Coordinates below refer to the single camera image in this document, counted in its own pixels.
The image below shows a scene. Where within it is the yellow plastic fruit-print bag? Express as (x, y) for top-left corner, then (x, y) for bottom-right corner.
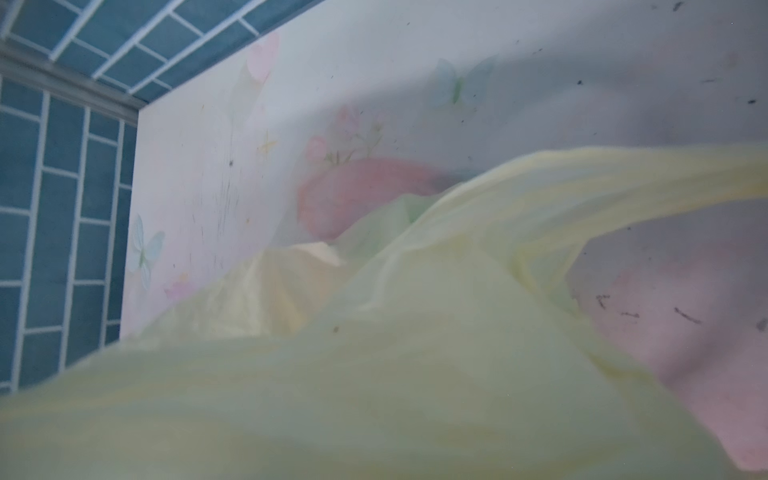
(1, 144), (767, 479)

